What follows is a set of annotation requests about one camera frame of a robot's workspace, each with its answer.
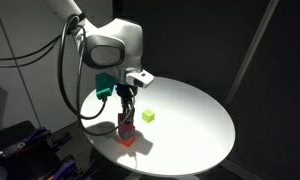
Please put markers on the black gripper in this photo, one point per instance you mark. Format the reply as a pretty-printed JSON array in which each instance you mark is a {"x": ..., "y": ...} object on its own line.
[{"x": 126, "y": 93}]

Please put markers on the mulberry pink block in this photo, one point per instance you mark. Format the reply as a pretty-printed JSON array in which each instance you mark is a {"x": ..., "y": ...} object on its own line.
[{"x": 123, "y": 124}]

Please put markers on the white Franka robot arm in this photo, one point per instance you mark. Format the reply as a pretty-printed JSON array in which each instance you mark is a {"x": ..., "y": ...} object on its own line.
[{"x": 116, "y": 36}]

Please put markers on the gray block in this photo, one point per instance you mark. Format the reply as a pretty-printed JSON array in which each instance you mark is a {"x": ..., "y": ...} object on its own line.
[{"x": 127, "y": 132}]

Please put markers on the lime green block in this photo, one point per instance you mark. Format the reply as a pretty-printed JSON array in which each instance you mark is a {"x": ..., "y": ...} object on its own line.
[{"x": 148, "y": 116}]

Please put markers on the orange block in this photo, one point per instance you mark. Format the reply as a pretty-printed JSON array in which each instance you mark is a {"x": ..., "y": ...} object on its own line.
[{"x": 126, "y": 141}]

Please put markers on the round white table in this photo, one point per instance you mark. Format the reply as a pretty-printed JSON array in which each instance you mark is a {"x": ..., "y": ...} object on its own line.
[{"x": 190, "y": 133}]

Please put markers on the black clamp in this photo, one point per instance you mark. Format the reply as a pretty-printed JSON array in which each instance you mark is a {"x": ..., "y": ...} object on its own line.
[{"x": 60, "y": 140}]

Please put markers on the purple clamp orange tip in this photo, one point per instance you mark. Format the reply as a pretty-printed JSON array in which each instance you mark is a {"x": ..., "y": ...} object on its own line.
[
  {"x": 61, "y": 168},
  {"x": 30, "y": 138}
]

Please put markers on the gray metal corner strip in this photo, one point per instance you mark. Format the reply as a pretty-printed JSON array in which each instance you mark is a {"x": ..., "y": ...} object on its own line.
[{"x": 253, "y": 46}]

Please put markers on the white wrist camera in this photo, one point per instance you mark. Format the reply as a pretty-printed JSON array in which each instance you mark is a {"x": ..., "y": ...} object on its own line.
[{"x": 140, "y": 79}]

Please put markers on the teal green camera mount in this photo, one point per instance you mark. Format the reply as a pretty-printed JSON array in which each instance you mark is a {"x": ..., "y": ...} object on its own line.
[{"x": 103, "y": 85}]

